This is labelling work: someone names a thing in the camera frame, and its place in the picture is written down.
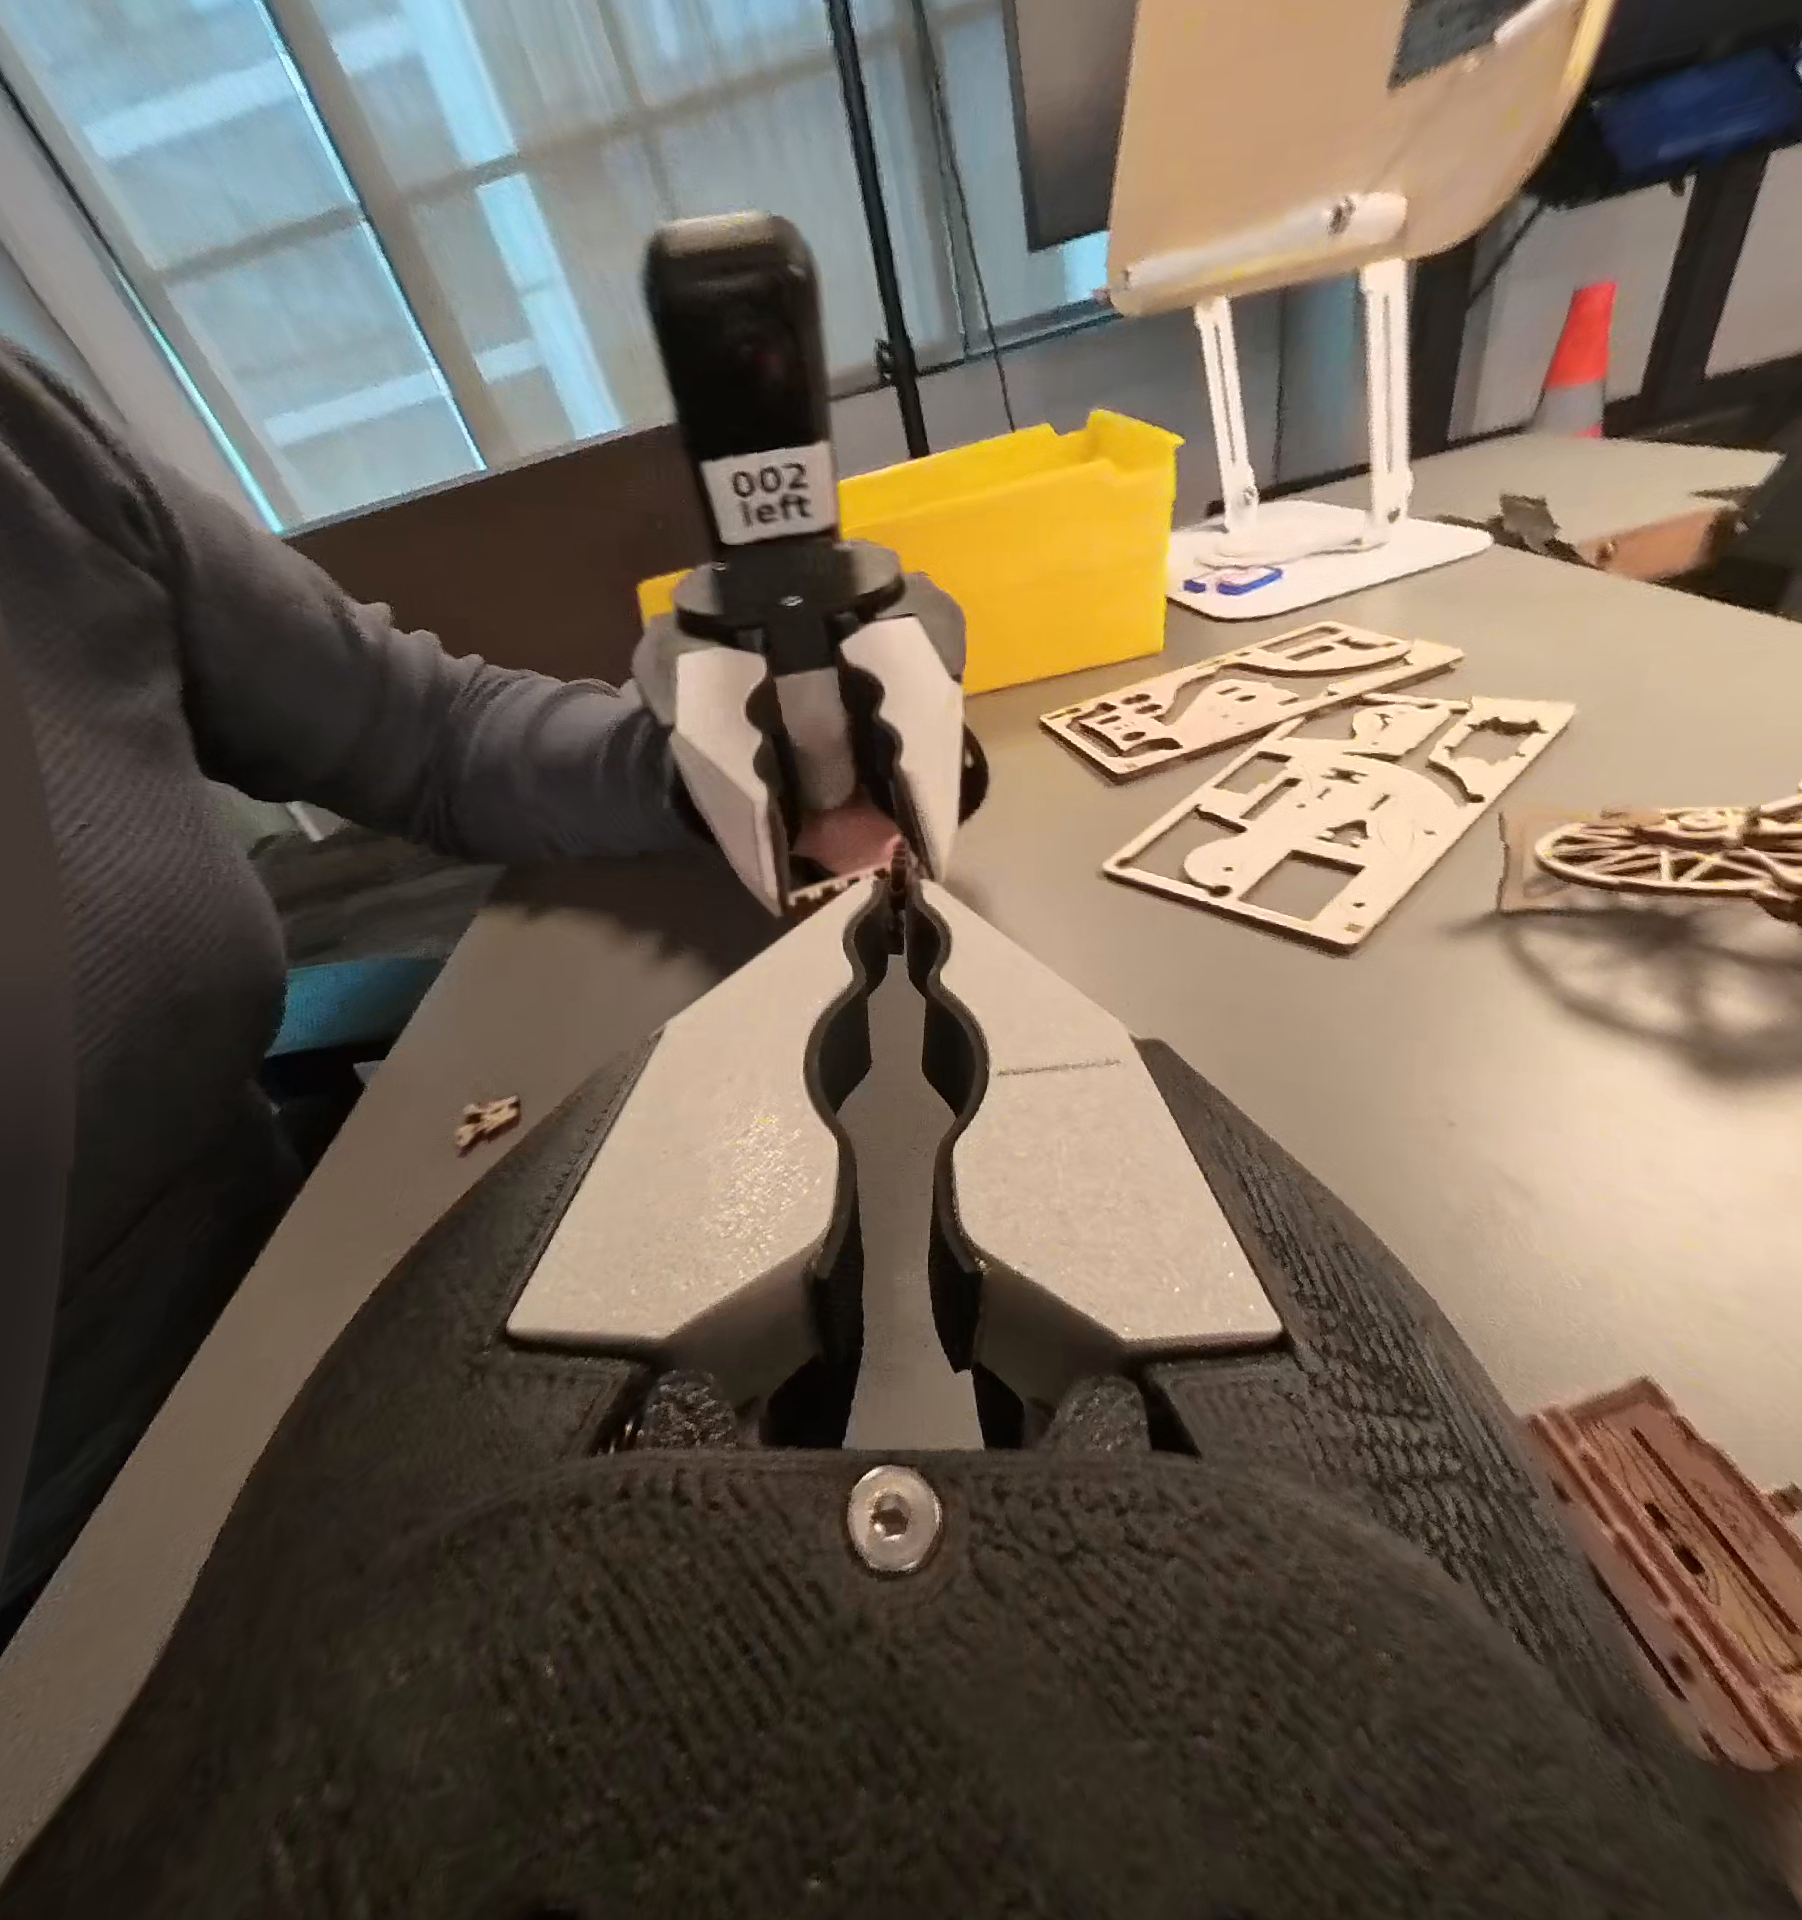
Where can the dark wooden scrap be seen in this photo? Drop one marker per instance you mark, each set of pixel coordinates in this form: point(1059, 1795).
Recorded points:
point(1523, 523)

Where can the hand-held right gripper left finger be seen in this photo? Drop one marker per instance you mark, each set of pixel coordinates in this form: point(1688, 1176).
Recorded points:
point(677, 1200)

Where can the large grid window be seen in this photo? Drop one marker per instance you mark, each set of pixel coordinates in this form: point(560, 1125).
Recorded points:
point(392, 225)

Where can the brown partition panel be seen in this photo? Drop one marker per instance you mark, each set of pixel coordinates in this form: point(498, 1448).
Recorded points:
point(511, 556)

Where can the black light stand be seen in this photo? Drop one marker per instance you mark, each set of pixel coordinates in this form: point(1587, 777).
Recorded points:
point(880, 225)

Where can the orange traffic cone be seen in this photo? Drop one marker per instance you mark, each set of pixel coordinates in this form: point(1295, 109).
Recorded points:
point(1580, 369)

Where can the wooden tulip piece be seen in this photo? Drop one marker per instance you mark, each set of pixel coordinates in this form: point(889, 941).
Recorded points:
point(489, 1125)

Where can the wooden part sheet round holes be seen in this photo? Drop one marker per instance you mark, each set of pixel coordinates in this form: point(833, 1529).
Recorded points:
point(1217, 698)

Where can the wooden bicycle model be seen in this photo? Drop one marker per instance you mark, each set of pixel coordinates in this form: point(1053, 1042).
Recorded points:
point(1665, 848)

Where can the yellow plastic bin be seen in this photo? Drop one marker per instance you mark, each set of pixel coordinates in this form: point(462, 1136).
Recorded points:
point(1021, 569)

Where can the small blue white device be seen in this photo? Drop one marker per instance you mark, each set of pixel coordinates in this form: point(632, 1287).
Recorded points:
point(1239, 577)

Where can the wavy wooden model part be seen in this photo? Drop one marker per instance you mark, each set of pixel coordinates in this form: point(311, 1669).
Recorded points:
point(898, 870)

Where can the teal chair seat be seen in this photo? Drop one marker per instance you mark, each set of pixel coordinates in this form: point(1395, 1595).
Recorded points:
point(345, 1003)

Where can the person's left hand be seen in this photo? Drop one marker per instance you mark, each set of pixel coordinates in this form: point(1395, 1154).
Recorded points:
point(849, 843)

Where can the large black screen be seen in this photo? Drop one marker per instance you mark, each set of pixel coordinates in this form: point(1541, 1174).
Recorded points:
point(1067, 121)

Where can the small wooden crate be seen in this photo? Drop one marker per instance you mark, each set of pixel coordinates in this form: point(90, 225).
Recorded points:
point(1681, 1576)

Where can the blue box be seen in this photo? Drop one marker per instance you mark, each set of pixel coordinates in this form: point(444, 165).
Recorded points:
point(1697, 121)

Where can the person's grey sweater torso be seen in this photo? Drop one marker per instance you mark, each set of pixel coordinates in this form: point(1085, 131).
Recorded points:
point(122, 751)

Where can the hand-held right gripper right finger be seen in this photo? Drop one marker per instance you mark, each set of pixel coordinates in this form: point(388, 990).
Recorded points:
point(1128, 1200)

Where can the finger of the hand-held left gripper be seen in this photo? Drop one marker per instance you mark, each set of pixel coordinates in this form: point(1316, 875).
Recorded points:
point(923, 735)
point(713, 735)

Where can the wooden part sheet square windows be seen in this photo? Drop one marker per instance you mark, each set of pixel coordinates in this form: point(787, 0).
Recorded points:
point(1262, 886)

